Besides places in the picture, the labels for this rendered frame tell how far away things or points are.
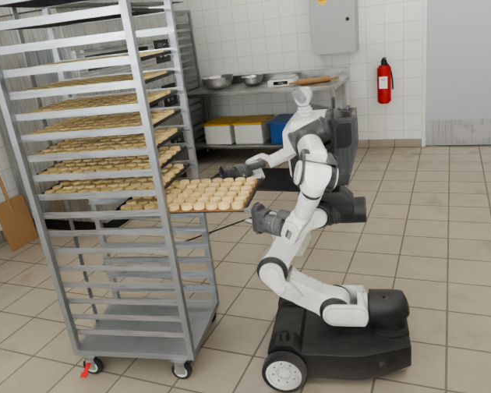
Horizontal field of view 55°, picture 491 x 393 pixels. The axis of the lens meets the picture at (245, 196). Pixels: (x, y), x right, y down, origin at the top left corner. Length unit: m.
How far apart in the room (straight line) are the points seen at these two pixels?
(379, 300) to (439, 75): 3.85
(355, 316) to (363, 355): 0.17
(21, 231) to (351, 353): 3.17
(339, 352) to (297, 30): 4.35
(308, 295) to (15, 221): 2.94
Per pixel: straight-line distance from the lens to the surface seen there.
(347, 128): 1.88
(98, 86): 1.98
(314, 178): 1.49
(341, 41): 5.57
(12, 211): 4.48
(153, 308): 2.75
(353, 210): 2.03
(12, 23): 2.14
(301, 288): 2.23
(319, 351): 2.24
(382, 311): 2.26
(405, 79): 5.72
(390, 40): 5.70
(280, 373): 2.26
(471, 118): 5.83
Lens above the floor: 1.58
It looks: 20 degrees down
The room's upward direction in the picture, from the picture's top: 7 degrees counter-clockwise
